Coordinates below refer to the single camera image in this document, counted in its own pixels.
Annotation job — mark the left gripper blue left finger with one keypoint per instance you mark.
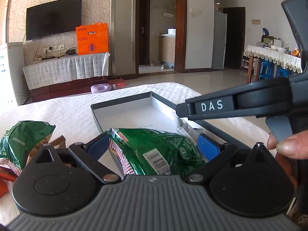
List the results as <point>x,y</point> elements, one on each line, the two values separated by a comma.
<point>98,146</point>

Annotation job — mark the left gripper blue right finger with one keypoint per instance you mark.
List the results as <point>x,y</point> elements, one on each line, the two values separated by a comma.
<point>208,147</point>

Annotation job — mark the brown pastry packet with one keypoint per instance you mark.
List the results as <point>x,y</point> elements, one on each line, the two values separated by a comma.
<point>58,143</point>

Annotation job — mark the green snack bag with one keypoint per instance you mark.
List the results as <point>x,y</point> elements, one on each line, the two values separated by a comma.
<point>21,139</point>
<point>154,152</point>

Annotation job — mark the orange-red snack packet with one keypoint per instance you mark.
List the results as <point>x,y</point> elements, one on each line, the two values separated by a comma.
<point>6,175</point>

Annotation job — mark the person's right hand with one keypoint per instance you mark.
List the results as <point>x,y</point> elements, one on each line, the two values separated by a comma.
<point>294,147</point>

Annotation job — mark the blue plastic stool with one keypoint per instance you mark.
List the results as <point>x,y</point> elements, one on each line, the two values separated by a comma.
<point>266,69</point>

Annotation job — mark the dining table with lace cloth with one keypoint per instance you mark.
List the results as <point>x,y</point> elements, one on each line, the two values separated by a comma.
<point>256,54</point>

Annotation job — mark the white quilted bed cover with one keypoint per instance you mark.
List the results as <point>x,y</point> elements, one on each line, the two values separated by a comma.
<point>81,118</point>

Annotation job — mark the purple detergent bottle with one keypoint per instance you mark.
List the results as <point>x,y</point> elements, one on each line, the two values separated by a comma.
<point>100,88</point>

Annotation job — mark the red floor mat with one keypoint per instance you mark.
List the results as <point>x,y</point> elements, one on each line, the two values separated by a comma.
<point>117,82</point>

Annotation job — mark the TV cabinet with lace cloth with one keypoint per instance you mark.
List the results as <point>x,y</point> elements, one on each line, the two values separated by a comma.
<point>65,76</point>

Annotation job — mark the grey refrigerator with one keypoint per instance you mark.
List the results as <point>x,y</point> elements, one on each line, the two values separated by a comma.
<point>219,40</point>

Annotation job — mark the orange gift box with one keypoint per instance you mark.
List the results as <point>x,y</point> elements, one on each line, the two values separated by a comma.
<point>92,38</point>

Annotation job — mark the white chest freezer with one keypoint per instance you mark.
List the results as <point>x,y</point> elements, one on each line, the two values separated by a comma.
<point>14,88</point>

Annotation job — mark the black wall television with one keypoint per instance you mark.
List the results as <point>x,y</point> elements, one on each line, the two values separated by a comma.
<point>52,18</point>

